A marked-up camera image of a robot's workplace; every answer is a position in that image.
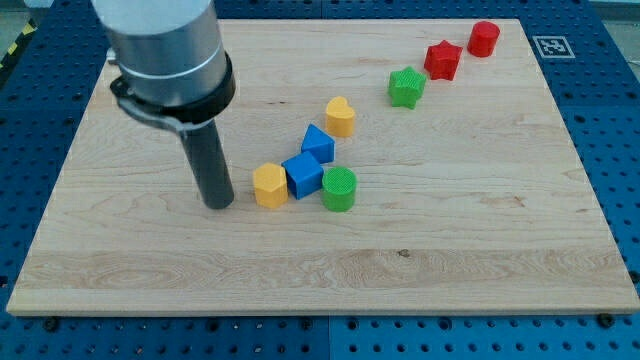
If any green star block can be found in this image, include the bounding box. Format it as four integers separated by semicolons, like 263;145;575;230
388;66;427;109

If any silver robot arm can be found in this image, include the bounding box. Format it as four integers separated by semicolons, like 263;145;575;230
92;0;235;138

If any blue cube block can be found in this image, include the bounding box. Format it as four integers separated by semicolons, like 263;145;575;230
281;152;324;200

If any yellow heart block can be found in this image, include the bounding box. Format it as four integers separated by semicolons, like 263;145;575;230
325;96;356;137

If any red cylinder block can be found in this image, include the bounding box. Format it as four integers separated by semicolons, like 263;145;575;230
467;21;501;58

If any blue triangle block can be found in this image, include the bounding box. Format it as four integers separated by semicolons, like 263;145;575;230
301;124;335;164

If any yellow hexagon block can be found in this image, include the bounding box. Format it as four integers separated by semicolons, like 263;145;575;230
252;163;288;209

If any wooden board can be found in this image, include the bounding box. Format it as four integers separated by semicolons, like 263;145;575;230
7;19;639;317

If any dark cylindrical pointer rod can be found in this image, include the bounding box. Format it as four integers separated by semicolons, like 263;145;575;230
179;119;234;209

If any white fiducial marker tag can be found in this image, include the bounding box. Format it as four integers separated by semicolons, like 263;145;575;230
532;35;575;59

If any red star block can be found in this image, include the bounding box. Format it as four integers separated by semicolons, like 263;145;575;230
424;40;463;81

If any green cylinder block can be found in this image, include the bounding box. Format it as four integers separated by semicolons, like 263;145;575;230
322;167;357;212

